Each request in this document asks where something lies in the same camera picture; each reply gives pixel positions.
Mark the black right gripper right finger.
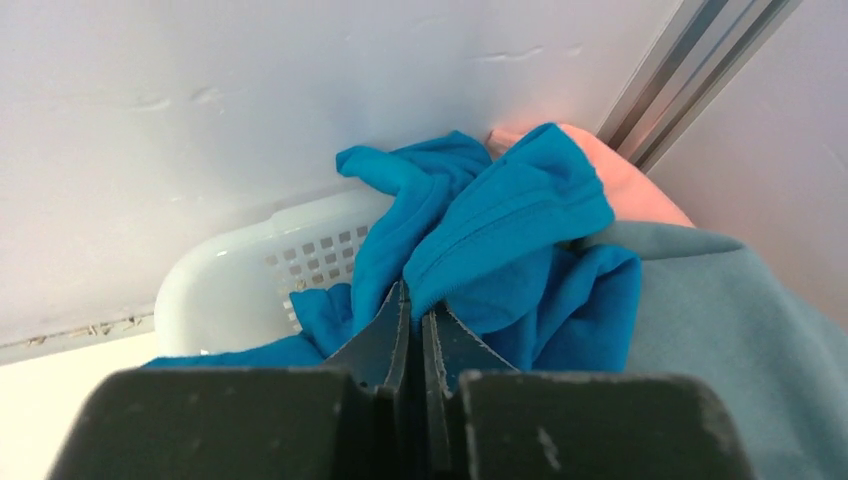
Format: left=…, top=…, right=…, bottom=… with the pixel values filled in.
left=422, top=306, right=754, bottom=479

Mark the bright blue t shirt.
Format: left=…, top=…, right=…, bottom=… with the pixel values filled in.
left=152, top=123, right=641, bottom=372

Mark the aluminium corner frame post right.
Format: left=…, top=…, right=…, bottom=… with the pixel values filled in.
left=598, top=0, right=800, bottom=172

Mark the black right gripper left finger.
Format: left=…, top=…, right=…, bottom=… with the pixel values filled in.
left=50, top=284, right=410, bottom=479

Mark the grey-blue t shirt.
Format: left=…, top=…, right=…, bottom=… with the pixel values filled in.
left=586, top=222, right=847, bottom=479

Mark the white plastic laundry basket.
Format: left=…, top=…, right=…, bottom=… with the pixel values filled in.
left=154, top=188, right=394, bottom=357

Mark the pink t shirt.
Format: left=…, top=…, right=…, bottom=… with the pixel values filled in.
left=472, top=123, right=694, bottom=241

